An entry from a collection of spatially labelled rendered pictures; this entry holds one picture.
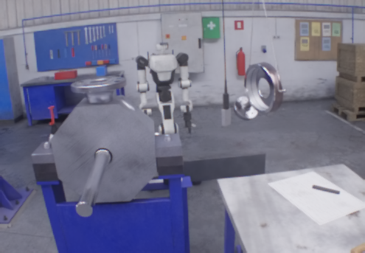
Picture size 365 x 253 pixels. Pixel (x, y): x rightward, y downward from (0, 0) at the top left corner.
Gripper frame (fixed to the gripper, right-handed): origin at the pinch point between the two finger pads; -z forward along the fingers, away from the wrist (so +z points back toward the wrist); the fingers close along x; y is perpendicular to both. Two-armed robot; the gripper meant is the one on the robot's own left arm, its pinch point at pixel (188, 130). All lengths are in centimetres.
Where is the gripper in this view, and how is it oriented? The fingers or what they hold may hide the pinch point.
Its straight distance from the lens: 345.5
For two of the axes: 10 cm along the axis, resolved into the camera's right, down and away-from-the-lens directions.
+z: -0.9, -9.9, -0.7
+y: 9.8, -1.0, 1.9
